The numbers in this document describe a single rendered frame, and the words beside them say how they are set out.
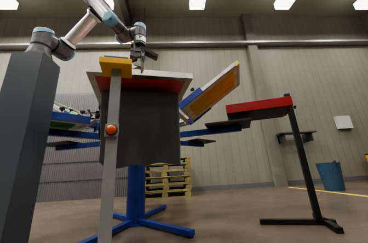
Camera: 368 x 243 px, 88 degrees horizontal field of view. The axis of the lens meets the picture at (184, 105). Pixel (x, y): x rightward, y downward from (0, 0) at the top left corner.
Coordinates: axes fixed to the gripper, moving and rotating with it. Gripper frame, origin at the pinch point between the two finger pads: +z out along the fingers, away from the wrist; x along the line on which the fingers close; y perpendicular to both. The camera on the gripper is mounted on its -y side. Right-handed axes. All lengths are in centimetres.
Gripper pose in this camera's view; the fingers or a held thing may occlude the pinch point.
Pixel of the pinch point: (142, 73)
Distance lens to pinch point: 112.6
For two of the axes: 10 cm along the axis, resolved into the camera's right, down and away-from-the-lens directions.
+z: 0.7, 9.2, -3.8
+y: -9.7, -0.3, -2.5
